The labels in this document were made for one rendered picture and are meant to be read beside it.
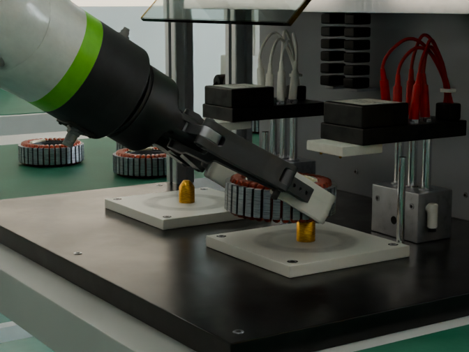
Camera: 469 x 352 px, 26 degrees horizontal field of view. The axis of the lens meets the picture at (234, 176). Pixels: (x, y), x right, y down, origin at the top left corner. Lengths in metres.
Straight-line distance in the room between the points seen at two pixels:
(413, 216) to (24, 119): 1.61
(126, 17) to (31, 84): 5.37
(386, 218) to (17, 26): 0.50
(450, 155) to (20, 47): 0.60
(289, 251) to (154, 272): 0.14
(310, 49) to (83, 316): 0.64
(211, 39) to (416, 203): 5.46
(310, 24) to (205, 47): 5.07
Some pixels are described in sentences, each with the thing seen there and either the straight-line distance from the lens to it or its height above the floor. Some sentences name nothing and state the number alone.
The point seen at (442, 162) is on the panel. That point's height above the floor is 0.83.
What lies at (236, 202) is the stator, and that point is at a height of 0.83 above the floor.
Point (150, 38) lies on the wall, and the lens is 6.29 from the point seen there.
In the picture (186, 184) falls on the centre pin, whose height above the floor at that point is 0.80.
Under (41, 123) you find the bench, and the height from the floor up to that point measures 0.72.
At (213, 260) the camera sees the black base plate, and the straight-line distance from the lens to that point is 1.01.
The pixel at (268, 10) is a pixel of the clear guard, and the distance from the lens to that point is 0.82.
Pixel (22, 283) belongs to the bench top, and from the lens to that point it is 1.04.
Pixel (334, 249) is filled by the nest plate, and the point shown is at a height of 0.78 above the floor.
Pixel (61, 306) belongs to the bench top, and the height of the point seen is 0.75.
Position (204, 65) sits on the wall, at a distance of 6.49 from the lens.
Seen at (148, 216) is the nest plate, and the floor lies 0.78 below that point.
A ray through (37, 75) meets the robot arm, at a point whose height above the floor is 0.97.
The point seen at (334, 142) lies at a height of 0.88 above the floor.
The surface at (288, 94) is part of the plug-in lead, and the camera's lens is 1.34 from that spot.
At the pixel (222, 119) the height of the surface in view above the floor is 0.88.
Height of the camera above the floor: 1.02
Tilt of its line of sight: 10 degrees down
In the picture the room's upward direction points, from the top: straight up
